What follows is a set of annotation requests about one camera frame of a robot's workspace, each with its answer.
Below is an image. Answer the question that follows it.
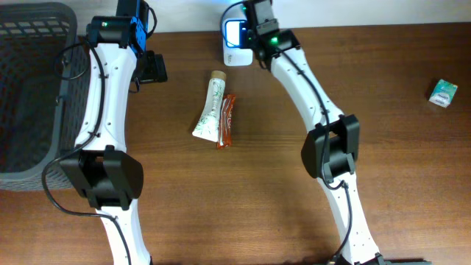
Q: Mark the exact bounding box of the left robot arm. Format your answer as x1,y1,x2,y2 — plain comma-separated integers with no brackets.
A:
55,1,168,264

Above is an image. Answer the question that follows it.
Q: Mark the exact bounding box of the grey plastic mesh basket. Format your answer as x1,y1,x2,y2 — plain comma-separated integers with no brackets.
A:
1,2,90,191

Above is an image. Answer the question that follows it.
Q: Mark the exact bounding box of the white floral cosmetic tube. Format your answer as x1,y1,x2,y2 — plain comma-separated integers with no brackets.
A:
192,71,227,142

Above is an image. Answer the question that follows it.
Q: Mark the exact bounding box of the small teal tissue pack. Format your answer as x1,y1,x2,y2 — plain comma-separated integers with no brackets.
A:
428,79,458,108

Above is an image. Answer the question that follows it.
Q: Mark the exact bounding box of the orange snack bar wrapper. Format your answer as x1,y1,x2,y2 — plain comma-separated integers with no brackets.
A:
216,94,236,149

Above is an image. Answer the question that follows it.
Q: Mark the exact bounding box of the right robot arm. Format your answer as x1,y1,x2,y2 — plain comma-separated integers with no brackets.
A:
243,0,385,264

